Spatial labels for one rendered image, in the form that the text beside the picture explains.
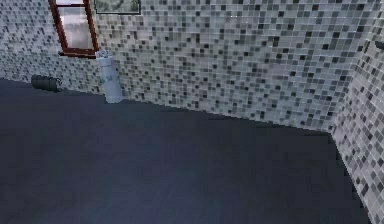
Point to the white cylindrical bin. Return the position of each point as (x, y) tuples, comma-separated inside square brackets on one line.
[(110, 78)]

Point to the red-brown framed window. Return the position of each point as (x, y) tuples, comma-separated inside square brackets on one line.
[(76, 30)]

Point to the black cylinder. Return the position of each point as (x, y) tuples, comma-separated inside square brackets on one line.
[(46, 82)]

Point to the framed wall picture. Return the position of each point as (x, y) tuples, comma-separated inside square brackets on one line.
[(117, 5)]

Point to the dark wall fixture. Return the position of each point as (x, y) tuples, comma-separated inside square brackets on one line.
[(379, 45)]

